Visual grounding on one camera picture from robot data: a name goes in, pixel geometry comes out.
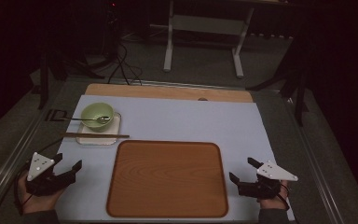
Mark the black tripod stand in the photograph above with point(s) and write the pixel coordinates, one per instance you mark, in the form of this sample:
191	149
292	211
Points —
300	99

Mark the dark computer tower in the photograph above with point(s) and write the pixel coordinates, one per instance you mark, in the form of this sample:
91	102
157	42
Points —
112	31

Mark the green ceramic bowl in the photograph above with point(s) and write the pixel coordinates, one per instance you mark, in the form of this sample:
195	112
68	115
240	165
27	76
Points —
91	112

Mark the white metal desk frame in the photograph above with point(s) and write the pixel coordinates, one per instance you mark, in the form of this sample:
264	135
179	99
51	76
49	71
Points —
205	25

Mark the metal spoon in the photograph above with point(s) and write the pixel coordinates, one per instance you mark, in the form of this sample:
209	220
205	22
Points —
77	118

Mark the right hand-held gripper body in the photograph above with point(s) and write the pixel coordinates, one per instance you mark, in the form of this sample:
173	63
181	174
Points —
275	172

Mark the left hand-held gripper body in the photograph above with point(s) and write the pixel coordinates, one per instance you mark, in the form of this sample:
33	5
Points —
40	166

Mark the white square plate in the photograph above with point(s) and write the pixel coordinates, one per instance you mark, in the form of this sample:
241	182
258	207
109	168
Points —
113	132

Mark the white table mat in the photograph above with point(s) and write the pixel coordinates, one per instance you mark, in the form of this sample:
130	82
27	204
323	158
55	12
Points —
183	121

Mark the person's right hand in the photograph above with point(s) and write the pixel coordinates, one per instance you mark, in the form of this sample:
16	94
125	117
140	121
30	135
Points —
275	202

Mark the person's left hand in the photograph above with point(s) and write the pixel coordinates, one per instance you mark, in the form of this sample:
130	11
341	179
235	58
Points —
38	203

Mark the brown wooden tray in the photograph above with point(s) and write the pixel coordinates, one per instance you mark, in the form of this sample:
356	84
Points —
167	180

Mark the metal floor rail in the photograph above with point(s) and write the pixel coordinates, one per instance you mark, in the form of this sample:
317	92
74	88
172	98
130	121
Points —
310	161
174	83
12	158

